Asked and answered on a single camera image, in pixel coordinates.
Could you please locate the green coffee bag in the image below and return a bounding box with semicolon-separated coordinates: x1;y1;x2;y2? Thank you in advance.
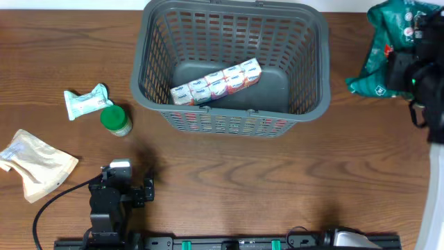
345;0;442;100

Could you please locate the small white-teal pouch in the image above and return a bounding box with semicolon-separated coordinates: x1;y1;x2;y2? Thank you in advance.
64;83;114;121

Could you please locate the tissue multipack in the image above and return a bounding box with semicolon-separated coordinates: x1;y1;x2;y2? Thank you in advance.
170;58;262;106

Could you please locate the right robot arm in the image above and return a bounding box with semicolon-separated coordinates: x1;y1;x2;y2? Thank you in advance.
346;1;443;249

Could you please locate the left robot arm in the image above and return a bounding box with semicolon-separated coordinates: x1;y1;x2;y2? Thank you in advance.
80;159;155;249

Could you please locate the green-lid jar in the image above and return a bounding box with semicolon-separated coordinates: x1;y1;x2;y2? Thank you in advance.
100;105;133;137

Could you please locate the beige paper pouch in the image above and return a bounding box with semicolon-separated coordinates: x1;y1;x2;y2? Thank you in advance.
1;129;78;203

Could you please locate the grey plastic basket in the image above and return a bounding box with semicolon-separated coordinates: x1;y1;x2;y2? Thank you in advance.
130;1;331;124

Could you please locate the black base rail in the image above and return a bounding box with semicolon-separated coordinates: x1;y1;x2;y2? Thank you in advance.
53;234;403;250

